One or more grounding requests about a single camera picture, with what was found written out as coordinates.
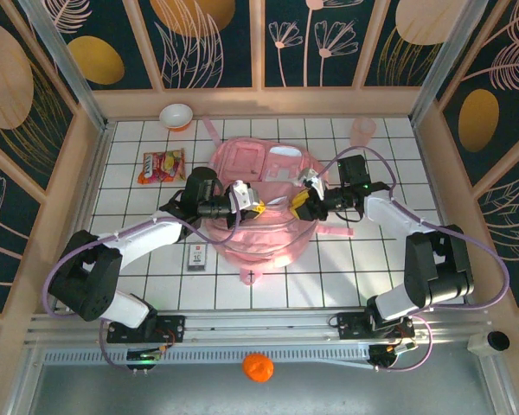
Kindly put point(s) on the pink student backpack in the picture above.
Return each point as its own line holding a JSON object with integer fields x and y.
{"x": 264, "y": 242}

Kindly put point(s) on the black white small box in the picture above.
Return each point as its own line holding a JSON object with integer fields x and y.
{"x": 197, "y": 257}

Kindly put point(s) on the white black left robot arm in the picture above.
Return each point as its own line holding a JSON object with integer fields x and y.
{"x": 147, "y": 235}

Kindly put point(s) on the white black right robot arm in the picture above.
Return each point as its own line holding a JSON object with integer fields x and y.
{"x": 393, "y": 212}

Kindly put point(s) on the colourful candy bag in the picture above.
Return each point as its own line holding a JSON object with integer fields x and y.
{"x": 162, "y": 166}

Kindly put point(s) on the pink translucent cup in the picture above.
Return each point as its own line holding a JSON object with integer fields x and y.
{"x": 363, "y": 132}

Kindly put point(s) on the white orange bowl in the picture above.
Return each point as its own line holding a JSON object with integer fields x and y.
{"x": 176, "y": 114}

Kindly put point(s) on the orange fruit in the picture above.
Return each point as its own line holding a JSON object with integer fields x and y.
{"x": 258, "y": 367}

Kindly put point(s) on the small circuit board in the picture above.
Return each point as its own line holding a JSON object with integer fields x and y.
{"x": 143, "y": 358}
{"x": 391, "y": 354}

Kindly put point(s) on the grey cylinder with black hole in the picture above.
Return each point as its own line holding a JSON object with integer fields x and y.
{"x": 486, "y": 342}

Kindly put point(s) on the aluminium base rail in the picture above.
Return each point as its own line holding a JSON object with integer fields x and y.
{"x": 259, "y": 324}

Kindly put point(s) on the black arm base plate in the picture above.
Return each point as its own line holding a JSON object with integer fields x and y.
{"x": 173, "y": 328}
{"x": 350, "y": 326}

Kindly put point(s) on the aluminium frame post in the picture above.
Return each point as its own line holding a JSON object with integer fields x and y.
{"x": 445, "y": 60}
{"x": 65, "y": 65}

